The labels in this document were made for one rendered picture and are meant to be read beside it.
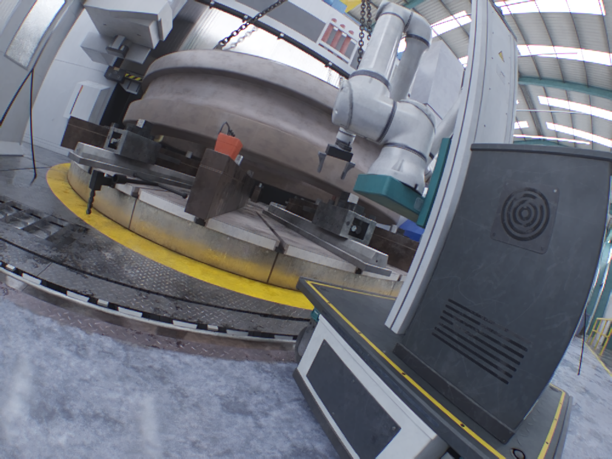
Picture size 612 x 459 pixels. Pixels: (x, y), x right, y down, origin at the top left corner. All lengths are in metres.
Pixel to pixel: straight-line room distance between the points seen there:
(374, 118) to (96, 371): 1.03
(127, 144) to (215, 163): 1.15
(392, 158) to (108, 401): 0.98
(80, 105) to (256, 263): 4.65
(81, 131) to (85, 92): 2.09
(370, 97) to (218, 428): 0.97
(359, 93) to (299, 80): 1.65
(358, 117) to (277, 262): 1.18
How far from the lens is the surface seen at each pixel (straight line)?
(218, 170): 1.41
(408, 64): 1.19
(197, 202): 1.44
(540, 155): 0.57
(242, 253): 1.65
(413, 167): 0.76
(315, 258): 1.74
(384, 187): 0.69
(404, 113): 0.80
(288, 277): 1.75
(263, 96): 2.46
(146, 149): 2.51
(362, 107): 0.77
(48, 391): 0.72
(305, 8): 8.74
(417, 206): 0.78
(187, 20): 6.08
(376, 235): 3.15
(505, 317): 0.50
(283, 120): 2.38
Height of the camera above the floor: 0.55
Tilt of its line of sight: 4 degrees down
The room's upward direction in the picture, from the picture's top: 21 degrees clockwise
